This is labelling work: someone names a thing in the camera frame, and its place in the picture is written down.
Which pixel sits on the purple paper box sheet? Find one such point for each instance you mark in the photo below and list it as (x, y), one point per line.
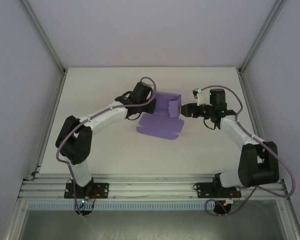
(160, 125)

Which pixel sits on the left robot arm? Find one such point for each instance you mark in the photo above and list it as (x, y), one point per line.
(107, 115)

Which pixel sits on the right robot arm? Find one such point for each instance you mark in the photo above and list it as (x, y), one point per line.
(235, 132)

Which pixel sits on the black mounting plate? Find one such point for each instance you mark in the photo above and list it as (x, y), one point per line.
(102, 191)
(202, 191)

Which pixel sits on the small connector board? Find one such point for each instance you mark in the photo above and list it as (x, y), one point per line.
(230, 201)

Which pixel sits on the small LED circuit board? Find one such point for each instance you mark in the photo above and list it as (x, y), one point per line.
(84, 200)

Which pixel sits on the grey metal panel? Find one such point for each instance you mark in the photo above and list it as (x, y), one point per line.
(150, 225)

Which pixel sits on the aluminium side rail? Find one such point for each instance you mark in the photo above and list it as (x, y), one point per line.
(259, 125)
(50, 117)

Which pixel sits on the aluminium frame post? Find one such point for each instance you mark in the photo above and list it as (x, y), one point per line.
(261, 35)
(43, 35)

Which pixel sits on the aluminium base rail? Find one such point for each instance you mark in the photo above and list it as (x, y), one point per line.
(150, 187)

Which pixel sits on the aluminium corner post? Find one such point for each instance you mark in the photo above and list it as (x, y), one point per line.
(15, 222)
(290, 222)

